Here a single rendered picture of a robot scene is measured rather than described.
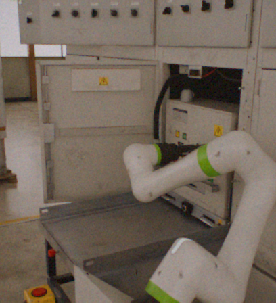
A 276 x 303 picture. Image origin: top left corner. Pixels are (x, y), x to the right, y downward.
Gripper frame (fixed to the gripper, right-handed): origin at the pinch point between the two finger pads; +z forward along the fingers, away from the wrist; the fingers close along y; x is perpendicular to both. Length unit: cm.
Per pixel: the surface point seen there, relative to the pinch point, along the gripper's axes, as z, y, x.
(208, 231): -7.7, 13.9, -32.6
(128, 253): -46, 14, -33
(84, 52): 5, -148, 38
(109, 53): 5, -107, 38
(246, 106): 4.0, 18.3, 20.1
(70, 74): -38, -63, 28
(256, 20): 4, 20, 52
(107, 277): -56, 17, -39
